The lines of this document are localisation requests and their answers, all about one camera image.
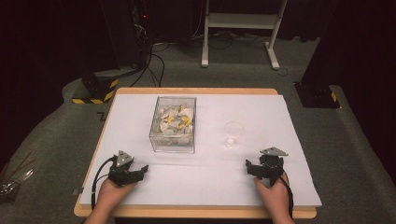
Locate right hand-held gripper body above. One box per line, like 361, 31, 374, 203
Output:
260, 147, 289, 188

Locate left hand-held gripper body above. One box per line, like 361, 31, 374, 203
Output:
106, 149, 138, 188

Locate clear plastic box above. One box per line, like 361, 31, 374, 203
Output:
148, 96, 197, 154

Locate clear plastic cup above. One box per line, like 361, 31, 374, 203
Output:
223, 120, 245, 149

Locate pile of tea bags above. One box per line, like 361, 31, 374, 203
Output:
157, 105, 194, 146

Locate person's left hand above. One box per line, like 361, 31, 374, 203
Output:
92, 178, 138, 218

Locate person's right hand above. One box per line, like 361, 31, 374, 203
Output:
253, 174, 292, 218

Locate wooden table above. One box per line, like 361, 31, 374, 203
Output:
73, 87, 318, 220

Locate black pillar with dark base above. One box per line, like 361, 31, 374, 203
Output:
293, 0, 396, 109

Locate black stand with striped base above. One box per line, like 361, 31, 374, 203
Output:
72, 0, 152, 105

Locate metal tripod legs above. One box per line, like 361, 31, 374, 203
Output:
0, 150, 35, 200

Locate white metal stand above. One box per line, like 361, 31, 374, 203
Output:
201, 0, 289, 71

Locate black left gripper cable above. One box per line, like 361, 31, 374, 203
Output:
91, 157, 118, 210

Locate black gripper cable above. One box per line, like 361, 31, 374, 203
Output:
278, 174, 295, 218
91, 157, 118, 210

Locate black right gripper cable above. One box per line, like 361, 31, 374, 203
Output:
278, 174, 295, 218

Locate black floor cables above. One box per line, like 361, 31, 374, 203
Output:
130, 43, 171, 89

